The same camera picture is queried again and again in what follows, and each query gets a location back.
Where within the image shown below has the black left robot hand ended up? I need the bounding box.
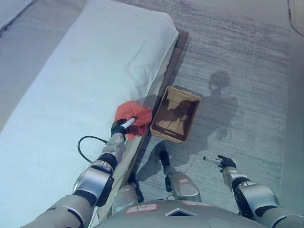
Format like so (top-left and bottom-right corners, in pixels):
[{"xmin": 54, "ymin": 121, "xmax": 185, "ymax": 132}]
[{"xmin": 110, "ymin": 116, "xmax": 137, "ymax": 137}]

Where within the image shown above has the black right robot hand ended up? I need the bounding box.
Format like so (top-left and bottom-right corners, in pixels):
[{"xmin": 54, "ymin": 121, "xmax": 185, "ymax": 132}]
[{"xmin": 202, "ymin": 155, "xmax": 237, "ymax": 171}]

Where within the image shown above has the red cloth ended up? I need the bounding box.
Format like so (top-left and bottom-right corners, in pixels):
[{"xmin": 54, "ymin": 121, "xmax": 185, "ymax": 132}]
[{"xmin": 114, "ymin": 100, "xmax": 153, "ymax": 140}]

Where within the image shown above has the brown wicker basket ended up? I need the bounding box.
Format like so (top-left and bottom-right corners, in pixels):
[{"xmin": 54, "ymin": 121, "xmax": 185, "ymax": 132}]
[{"xmin": 150, "ymin": 85, "xmax": 202, "ymax": 144}]

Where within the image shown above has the white mattress bed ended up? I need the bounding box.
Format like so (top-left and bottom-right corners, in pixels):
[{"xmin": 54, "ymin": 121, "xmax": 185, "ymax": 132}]
[{"xmin": 0, "ymin": 0, "xmax": 180, "ymax": 228}]

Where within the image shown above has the grey bed sheet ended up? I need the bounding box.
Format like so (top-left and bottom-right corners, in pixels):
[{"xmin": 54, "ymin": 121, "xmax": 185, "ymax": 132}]
[{"xmin": 0, "ymin": 0, "xmax": 89, "ymax": 132}]

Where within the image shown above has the silver right robot leg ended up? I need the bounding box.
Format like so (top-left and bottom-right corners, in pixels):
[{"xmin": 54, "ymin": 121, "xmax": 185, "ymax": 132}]
[{"xmin": 158, "ymin": 149, "xmax": 203, "ymax": 203}]

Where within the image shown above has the silver robot leg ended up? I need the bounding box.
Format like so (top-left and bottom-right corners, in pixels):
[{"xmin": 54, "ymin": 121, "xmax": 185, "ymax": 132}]
[
  {"xmin": 111, "ymin": 175, "xmax": 144, "ymax": 214},
  {"xmin": 158, "ymin": 149, "xmax": 203, "ymax": 203}
]

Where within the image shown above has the silver left robot leg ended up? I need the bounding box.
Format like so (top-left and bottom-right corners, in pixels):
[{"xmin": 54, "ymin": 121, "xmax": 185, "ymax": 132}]
[{"xmin": 111, "ymin": 175, "xmax": 144, "ymax": 214}]

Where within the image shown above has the silver robot torso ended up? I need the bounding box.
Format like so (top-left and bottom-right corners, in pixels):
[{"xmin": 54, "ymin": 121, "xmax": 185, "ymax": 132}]
[{"xmin": 94, "ymin": 199, "xmax": 263, "ymax": 228}]

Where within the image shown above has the grey striped rug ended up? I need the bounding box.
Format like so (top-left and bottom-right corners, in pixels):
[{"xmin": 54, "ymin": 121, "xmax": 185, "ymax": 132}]
[{"xmin": 136, "ymin": 0, "xmax": 291, "ymax": 214}]

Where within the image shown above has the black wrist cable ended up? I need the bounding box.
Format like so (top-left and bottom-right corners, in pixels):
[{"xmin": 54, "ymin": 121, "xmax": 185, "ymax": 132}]
[{"xmin": 77, "ymin": 135, "xmax": 109, "ymax": 163}]

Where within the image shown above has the brown bed frame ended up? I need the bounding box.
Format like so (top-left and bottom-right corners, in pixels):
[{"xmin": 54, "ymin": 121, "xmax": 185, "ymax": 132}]
[{"xmin": 122, "ymin": 30, "xmax": 190, "ymax": 188}]

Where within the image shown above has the thin black floor cable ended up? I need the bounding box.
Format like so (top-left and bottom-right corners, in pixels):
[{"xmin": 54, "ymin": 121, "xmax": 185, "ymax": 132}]
[{"xmin": 287, "ymin": 0, "xmax": 304, "ymax": 37}]

